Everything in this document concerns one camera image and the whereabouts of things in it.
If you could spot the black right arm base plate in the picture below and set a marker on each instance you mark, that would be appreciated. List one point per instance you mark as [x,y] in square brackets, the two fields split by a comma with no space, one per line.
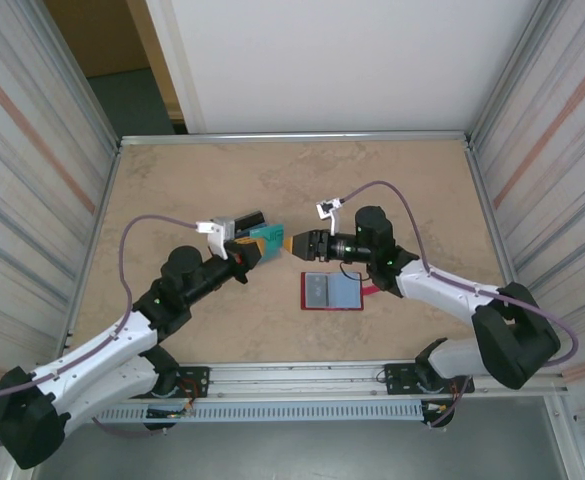
[397,375]

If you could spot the translucent striped side panel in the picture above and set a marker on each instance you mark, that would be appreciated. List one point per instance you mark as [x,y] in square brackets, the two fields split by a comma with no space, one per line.
[562,150]
[22,200]

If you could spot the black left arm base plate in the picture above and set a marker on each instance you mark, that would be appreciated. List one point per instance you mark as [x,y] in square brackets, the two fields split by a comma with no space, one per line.
[197,375]

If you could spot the blue card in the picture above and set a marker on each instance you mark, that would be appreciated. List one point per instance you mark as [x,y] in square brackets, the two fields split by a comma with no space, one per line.
[244,230]

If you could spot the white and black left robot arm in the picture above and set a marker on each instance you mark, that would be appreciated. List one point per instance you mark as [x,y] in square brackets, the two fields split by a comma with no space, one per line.
[97,345]

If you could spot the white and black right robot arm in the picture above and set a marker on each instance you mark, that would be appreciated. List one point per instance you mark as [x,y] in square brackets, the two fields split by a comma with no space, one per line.
[447,285]

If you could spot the red card holder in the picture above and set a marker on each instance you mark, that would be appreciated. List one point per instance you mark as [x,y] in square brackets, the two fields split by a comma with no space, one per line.
[344,292]

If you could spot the brown wooden door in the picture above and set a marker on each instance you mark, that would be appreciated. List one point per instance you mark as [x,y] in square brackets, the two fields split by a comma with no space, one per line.
[97,35]

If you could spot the grey metal sheet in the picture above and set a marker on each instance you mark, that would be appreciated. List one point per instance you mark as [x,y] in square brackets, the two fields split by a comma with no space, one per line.
[297,450]

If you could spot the aluminium mounting rail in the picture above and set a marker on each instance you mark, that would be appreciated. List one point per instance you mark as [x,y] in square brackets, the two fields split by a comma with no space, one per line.
[297,372]

